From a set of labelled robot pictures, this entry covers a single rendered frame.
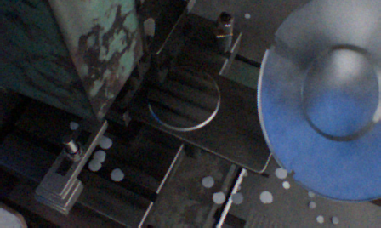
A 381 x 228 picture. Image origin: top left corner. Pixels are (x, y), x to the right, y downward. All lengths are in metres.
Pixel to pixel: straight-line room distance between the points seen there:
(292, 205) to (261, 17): 0.75
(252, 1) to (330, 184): 1.35
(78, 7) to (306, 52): 0.42
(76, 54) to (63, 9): 0.05
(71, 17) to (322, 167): 0.44
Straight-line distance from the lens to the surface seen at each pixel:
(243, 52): 1.03
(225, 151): 0.78
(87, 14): 0.38
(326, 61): 0.68
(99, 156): 0.86
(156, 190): 0.83
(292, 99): 0.71
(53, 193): 0.82
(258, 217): 1.39
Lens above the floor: 1.50
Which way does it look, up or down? 63 degrees down
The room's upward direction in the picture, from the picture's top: straight up
